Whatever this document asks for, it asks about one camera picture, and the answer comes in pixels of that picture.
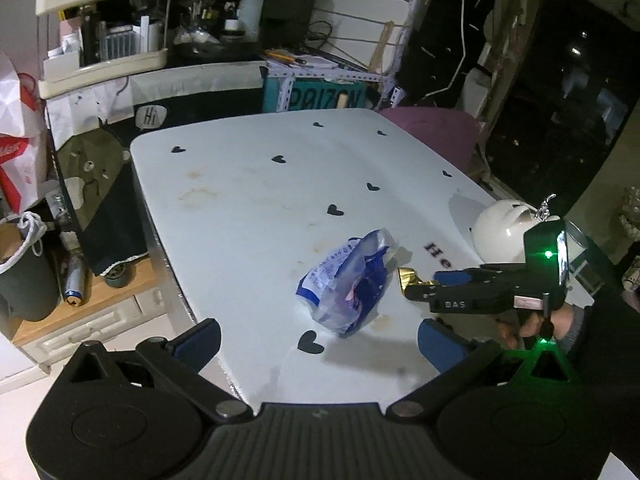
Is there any gold foil wrapper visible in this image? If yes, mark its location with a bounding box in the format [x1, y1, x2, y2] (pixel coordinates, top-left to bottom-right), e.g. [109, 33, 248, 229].
[397, 266, 439, 292]

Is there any blue transparent plastic bag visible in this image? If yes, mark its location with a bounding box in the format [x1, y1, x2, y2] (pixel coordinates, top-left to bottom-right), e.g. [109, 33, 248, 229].
[295, 229, 398, 335]

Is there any person's right hand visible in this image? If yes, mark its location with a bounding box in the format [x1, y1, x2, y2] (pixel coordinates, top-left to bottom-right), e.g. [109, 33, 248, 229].
[494, 304, 575, 350]

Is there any teal prizon sign box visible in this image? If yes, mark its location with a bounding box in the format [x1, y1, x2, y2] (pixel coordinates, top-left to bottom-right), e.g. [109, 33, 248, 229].
[262, 77, 369, 113]

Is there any low wooden drawer bench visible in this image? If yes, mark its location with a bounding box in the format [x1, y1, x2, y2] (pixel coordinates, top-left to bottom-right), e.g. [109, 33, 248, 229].
[11, 258, 165, 365]

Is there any black totoro cloth cover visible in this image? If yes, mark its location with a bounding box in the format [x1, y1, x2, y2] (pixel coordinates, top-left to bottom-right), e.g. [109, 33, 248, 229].
[46, 86, 148, 275]

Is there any small black bowl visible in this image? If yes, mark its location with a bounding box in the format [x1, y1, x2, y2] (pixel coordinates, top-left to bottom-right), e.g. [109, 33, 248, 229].
[104, 262, 134, 288]

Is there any dark grey trash bin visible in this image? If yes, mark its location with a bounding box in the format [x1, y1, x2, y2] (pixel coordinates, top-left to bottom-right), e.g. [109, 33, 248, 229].
[0, 211, 60, 322]

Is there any red white shopping bag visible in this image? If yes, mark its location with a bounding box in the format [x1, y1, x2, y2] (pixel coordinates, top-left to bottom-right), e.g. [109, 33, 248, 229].
[0, 52, 48, 214]

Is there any white plastic bottle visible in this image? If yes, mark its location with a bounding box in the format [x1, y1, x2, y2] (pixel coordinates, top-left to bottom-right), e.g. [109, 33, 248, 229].
[238, 0, 264, 42]

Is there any cream two tier shelf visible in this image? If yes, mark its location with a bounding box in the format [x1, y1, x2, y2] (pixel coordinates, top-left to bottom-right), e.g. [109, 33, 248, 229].
[35, 0, 171, 100]

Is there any blue spray can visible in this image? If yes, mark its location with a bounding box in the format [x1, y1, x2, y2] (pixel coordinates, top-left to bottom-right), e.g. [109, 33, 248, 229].
[63, 252, 86, 307]

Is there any white cat shaped ceramic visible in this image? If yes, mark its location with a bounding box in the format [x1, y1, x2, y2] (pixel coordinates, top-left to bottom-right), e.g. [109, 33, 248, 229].
[471, 194, 559, 263]

